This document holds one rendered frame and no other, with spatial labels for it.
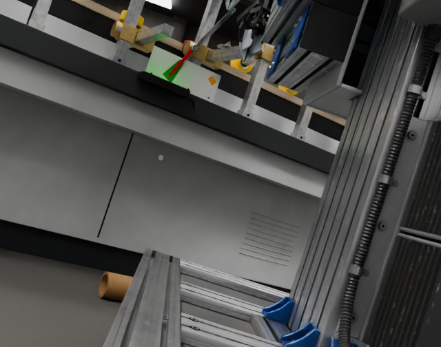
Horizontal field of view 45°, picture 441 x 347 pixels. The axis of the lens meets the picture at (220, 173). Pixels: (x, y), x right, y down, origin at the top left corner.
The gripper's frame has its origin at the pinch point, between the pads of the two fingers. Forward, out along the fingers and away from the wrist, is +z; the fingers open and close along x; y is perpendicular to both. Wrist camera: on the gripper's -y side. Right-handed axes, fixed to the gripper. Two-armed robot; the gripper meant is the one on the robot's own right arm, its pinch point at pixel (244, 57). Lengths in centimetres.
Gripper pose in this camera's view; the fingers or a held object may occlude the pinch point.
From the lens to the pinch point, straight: 163.2
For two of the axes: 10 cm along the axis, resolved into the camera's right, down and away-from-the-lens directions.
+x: 8.3, 2.9, 4.7
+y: 4.6, 1.2, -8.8
